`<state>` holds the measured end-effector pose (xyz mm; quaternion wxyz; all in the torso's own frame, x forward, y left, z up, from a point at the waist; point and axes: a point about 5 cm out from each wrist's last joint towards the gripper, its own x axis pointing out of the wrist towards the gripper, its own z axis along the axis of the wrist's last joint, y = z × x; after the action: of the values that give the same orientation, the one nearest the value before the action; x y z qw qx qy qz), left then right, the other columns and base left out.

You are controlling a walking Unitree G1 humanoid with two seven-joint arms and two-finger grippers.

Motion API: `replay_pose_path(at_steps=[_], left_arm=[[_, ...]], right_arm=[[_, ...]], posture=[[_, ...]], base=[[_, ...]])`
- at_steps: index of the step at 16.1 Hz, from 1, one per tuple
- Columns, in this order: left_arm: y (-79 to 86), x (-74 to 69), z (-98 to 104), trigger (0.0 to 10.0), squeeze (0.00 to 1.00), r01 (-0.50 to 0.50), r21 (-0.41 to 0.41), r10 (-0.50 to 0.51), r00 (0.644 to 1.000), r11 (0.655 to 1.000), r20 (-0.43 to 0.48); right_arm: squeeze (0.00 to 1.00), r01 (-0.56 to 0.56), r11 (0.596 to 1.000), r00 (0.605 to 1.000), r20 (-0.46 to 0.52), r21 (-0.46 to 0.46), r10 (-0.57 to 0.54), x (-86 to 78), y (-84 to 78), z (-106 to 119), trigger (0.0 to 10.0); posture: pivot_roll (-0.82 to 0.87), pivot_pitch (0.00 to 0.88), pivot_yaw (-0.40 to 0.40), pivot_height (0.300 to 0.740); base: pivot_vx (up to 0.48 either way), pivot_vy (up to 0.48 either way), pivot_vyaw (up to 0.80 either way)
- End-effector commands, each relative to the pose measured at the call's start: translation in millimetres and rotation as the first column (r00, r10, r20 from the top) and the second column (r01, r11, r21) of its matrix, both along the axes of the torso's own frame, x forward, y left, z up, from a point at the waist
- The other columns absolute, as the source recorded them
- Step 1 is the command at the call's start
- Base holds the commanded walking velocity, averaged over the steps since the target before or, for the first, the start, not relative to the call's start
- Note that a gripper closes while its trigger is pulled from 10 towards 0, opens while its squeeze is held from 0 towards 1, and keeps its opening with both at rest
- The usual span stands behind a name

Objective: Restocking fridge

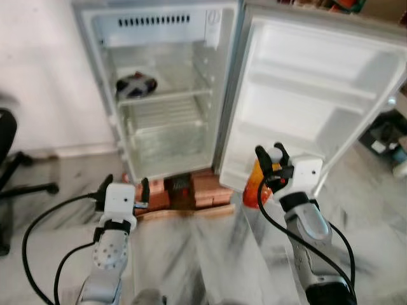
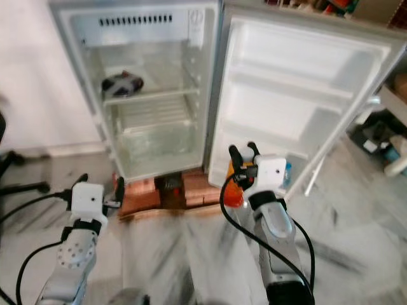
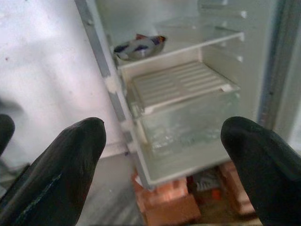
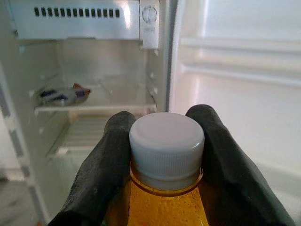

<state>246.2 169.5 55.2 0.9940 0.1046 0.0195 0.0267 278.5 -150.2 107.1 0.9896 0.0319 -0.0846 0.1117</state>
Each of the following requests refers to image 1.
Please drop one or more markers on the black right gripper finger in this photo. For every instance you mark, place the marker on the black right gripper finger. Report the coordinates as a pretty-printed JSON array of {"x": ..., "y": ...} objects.
[
  {"x": 284, "y": 155},
  {"x": 262, "y": 164}
]

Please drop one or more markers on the black office chair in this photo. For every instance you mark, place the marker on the black office chair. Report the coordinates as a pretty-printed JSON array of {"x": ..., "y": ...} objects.
[{"x": 6, "y": 133}]

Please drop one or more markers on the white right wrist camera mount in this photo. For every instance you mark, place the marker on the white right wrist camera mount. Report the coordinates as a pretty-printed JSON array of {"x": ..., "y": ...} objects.
[{"x": 307, "y": 176}]

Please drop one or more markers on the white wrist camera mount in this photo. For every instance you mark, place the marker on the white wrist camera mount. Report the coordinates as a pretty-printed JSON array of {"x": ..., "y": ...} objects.
[
  {"x": 307, "y": 176},
  {"x": 121, "y": 200}
]

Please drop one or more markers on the black device with white labels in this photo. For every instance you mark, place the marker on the black device with white labels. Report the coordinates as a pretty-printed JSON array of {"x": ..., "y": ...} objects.
[{"x": 381, "y": 133}]

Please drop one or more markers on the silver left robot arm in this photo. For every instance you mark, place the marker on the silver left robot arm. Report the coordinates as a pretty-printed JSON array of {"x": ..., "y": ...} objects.
[{"x": 108, "y": 260}]

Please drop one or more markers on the white fridge door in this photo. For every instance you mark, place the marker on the white fridge door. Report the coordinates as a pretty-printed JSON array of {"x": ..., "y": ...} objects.
[{"x": 305, "y": 63}]

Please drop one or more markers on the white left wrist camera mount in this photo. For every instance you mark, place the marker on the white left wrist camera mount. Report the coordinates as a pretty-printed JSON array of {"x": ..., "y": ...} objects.
[{"x": 121, "y": 200}]

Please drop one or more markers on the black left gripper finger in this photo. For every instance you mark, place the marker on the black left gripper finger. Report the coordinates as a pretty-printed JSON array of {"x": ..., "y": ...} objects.
[
  {"x": 108, "y": 183},
  {"x": 145, "y": 189}
]

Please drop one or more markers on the orange drink bottle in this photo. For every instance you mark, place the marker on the orange drink bottle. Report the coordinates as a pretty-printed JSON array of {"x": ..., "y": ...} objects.
[{"x": 254, "y": 189}]

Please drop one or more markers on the glass fridge shelf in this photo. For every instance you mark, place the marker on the glass fridge shelf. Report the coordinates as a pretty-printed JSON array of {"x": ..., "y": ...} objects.
[{"x": 184, "y": 93}]

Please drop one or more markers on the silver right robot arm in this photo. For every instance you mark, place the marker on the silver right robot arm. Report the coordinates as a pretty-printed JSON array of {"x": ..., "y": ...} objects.
[{"x": 311, "y": 222}]

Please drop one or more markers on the brick and wood fridge base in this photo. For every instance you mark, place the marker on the brick and wood fridge base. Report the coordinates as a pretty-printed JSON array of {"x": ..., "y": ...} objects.
[{"x": 206, "y": 187}]

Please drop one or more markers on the dark food package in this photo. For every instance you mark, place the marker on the dark food package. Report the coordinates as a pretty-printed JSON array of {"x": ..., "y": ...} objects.
[{"x": 137, "y": 84}]

